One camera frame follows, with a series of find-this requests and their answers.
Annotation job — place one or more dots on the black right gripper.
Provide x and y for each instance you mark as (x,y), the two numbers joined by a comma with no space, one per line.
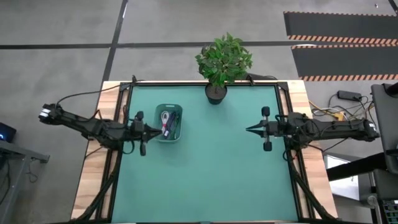
(269,129)

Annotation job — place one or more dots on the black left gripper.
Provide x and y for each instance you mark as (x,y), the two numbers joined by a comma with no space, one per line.
(139,130)

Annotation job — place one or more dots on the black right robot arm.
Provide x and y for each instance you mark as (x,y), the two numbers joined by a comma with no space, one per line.
(329,129)

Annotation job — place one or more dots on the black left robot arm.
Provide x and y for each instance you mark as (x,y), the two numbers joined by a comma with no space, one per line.
(93,127)

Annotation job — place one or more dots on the small green plastic basket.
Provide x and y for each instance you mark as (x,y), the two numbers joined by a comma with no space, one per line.
(158,124)

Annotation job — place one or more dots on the green table mat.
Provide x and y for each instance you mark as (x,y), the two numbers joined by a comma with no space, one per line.
(211,174)

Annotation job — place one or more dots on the potted green leafy plant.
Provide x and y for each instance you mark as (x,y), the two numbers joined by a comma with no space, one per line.
(222,62)

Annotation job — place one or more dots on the black power adapter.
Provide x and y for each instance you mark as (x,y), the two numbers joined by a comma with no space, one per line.
(349,95)

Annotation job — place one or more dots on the black metal beam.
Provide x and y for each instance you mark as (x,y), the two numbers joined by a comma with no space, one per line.
(354,166)

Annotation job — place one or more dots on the white flat panel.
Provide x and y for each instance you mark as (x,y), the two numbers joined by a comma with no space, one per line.
(345,186)

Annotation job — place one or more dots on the black orange-striped floor mat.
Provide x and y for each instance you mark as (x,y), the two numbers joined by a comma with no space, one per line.
(342,25)
(345,60)

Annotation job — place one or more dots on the grey metal desk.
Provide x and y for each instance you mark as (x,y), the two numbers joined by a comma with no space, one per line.
(15,161)

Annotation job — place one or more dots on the dark blue-lit device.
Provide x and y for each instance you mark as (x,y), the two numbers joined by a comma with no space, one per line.
(6,132)

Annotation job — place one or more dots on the control box with buttons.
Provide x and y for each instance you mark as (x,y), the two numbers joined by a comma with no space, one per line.
(390,213)

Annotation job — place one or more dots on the black aluminium rig frame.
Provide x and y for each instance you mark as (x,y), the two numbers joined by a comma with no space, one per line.
(115,174)

